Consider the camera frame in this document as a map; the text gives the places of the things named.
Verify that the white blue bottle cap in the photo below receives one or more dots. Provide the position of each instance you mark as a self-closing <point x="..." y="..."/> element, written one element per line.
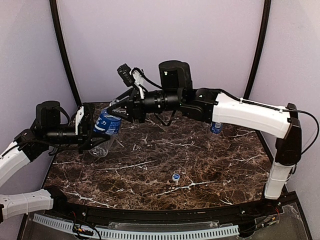
<point x="176" y="177"/>

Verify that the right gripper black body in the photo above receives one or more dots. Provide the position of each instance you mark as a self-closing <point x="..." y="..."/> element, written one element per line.
<point x="136" y="105"/>

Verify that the black corner post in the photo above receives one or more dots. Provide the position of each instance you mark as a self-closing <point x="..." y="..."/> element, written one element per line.
<point x="259" y="48"/>
<point x="63" y="51"/>

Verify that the black table front rail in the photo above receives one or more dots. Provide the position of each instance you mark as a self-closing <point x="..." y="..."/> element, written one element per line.
<point x="239" y="213"/>

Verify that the grey slotted cable duct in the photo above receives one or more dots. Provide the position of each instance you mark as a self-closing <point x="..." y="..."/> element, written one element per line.
<point x="67" y="226"/>

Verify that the Pocari Sweat bottle blue label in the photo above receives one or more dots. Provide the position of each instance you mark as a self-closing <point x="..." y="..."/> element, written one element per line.
<point x="108" y="125"/>

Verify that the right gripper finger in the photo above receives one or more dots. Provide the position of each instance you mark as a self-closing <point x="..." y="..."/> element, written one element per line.
<point x="124" y="114"/>
<point x="123" y="100"/>

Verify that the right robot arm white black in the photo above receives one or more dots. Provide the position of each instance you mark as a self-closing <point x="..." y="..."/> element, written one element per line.
<point x="213" y="105"/>

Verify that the black right corner post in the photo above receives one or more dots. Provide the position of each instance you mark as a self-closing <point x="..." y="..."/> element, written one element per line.
<point x="259" y="48"/>

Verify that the black left corner post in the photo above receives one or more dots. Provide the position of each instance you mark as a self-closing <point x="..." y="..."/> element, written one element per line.
<point x="63" y="51"/>

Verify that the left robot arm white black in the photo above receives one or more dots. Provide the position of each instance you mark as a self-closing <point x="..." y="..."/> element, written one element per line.
<point x="51" y="128"/>

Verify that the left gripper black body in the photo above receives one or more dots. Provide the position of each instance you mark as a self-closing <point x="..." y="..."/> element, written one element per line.
<point x="85" y="133"/>

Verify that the small circuit board with wires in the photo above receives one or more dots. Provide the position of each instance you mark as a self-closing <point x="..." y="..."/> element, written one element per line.
<point x="81" y="230"/>

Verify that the Pepsi bottle blue label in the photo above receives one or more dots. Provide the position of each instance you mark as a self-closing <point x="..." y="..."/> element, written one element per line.
<point x="216" y="128"/>

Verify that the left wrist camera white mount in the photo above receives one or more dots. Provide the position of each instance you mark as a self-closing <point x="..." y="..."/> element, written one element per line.
<point x="78" y="118"/>

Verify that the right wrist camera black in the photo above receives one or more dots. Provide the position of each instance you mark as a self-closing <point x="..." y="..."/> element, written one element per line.
<point x="132" y="78"/>

